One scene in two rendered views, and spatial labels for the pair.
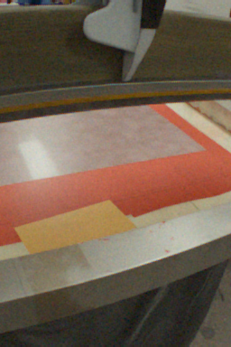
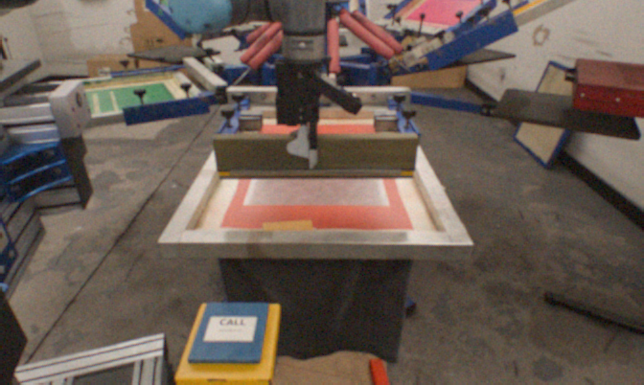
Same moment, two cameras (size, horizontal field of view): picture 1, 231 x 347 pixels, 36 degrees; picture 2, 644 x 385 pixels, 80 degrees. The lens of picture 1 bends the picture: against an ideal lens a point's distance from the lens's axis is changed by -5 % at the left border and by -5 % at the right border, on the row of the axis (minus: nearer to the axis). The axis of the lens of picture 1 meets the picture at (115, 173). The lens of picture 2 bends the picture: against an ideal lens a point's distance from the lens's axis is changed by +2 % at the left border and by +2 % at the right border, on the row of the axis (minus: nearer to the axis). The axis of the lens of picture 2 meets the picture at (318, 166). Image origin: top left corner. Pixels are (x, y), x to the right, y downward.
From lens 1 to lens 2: 52 cm
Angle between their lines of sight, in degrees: 27
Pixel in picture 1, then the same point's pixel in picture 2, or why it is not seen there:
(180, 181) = (355, 218)
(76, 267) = (266, 237)
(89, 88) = (293, 170)
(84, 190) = (304, 214)
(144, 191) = (331, 219)
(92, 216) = (298, 225)
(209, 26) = (357, 143)
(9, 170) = (276, 198)
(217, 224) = (335, 237)
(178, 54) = (339, 157)
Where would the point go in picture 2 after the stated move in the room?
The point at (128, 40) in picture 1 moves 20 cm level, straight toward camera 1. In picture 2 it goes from (306, 153) to (237, 201)
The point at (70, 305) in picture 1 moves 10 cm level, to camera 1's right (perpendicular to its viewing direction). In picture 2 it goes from (261, 252) to (306, 272)
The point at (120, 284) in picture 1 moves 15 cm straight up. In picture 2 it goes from (281, 248) to (278, 179)
